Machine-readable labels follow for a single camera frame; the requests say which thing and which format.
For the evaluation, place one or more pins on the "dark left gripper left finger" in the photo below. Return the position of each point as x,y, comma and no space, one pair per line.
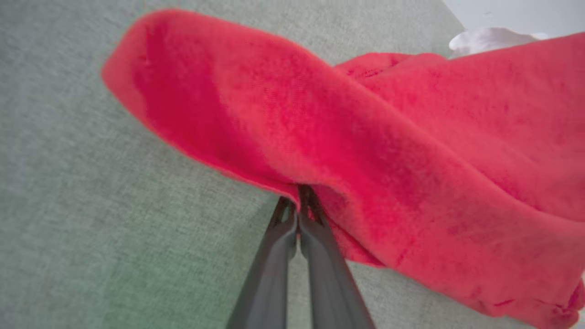
272,274

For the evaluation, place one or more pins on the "red jersey with white trim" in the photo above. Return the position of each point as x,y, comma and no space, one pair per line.
388,160

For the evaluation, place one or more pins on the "grey fabric sofa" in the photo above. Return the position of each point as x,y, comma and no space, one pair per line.
68,183

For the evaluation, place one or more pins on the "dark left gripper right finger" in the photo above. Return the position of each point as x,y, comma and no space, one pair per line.
327,278

